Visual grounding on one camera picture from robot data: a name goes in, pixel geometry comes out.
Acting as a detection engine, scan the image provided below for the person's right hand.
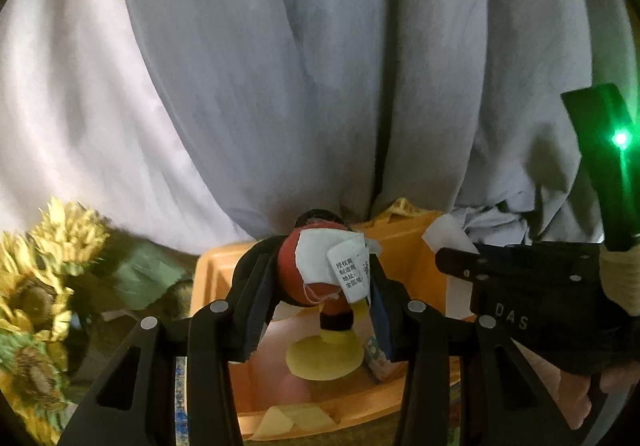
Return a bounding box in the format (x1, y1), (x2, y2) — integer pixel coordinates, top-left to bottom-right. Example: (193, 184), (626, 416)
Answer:
(525, 348), (640, 432)

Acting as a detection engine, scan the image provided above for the black and red mouse doll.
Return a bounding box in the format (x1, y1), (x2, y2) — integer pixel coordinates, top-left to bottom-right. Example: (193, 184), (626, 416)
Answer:
(277, 208), (381, 382)

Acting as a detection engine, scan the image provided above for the white curtain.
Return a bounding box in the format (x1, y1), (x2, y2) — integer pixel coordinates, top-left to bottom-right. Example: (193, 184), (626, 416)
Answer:
(0, 0), (251, 257)

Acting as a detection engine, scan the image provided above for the sunflower bouquet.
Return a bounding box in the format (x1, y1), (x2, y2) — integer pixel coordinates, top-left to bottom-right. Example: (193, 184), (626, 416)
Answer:
(0, 196), (193, 446)

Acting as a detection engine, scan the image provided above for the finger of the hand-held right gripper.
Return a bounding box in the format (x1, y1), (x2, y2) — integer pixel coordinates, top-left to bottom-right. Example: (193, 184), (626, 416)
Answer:
(435, 242), (506, 284)

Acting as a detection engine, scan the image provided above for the white paper napkin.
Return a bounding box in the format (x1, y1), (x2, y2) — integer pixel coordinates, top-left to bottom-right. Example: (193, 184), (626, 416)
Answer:
(421, 215), (481, 322)

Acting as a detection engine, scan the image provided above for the grey curtain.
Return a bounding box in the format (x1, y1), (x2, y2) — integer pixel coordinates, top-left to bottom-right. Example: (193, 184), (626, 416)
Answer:
(117, 0), (631, 247)

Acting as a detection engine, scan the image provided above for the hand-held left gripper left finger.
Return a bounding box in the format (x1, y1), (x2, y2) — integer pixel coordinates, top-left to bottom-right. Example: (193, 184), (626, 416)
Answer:
(57, 236), (286, 446)

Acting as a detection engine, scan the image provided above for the blue tissue packet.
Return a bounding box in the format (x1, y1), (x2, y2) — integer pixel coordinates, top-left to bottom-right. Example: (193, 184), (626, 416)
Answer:
(362, 333), (401, 382)

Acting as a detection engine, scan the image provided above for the orange basket with yellow handles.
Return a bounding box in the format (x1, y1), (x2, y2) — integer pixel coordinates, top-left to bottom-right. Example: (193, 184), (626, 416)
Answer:
(190, 211), (463, 442)

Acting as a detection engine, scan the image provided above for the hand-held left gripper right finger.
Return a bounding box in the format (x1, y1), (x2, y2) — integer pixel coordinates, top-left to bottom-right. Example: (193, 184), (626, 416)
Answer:
(367, 253), (576, 446)

